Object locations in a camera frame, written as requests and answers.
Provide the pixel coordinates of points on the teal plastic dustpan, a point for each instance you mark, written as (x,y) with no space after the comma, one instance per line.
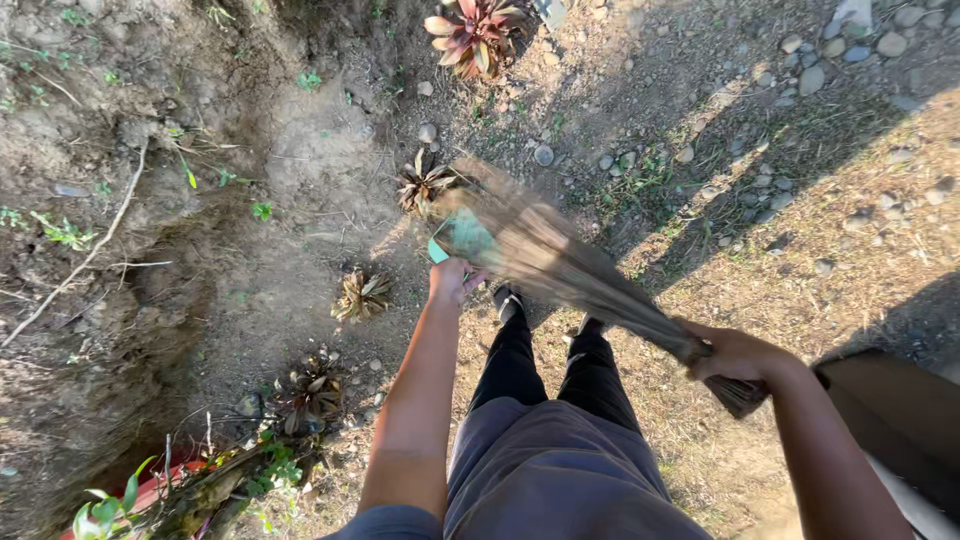
(459,238)

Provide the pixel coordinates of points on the person's right shoe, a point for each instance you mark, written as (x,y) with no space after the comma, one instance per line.
(590,325)

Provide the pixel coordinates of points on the heap of grey stones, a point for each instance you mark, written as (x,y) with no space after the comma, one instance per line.
(832,45)

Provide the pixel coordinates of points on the person's grey shirt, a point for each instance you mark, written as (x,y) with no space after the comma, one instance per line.
(555,480)

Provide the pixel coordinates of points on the long dry stick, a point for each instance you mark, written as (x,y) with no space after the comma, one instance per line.
(90,251)

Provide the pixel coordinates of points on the person's left hand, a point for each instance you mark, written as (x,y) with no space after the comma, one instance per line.
(448,283)

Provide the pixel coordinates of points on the person's right hand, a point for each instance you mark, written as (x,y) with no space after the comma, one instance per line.
(735,354)

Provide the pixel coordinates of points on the person's shoe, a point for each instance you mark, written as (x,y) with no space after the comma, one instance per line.
(508,301)
(590,325)

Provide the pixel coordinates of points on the brown cardboard box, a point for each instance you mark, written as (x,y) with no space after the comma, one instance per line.
(896,420)

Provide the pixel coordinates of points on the red plastic container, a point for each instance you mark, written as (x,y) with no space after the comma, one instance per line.
(154,491)

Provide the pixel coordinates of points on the person's black trousers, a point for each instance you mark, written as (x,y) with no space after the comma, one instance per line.
(551,367)

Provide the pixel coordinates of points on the person's right fingers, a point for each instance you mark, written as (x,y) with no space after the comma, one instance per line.
(694,360)

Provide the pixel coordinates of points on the person's left shoe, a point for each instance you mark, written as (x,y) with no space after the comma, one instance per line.
(508,301)

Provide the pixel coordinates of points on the small dry bromeliad plant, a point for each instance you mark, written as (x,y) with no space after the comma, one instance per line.
(424,184)
(361,294)

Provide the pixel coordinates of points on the dark wilted bromeliad plant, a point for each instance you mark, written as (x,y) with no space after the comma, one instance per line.
(307,396)

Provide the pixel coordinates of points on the brown grass broom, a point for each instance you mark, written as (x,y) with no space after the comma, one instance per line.
(570,270)

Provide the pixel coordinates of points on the large red bromeliad plant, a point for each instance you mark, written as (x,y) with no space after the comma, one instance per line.
(476,31)

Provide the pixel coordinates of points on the green leafy weed plant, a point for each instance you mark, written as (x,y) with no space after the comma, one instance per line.
(109,510)

